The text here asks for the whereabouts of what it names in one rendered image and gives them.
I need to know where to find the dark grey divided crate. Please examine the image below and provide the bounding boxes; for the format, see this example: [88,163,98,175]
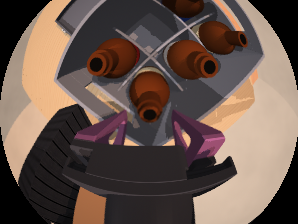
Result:
[54,0,265,146]

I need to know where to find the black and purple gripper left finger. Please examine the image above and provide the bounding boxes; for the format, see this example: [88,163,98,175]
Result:
[74,110,128,145]

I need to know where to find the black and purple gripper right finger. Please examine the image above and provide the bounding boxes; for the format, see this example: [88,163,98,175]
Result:
[171,110,225,168]

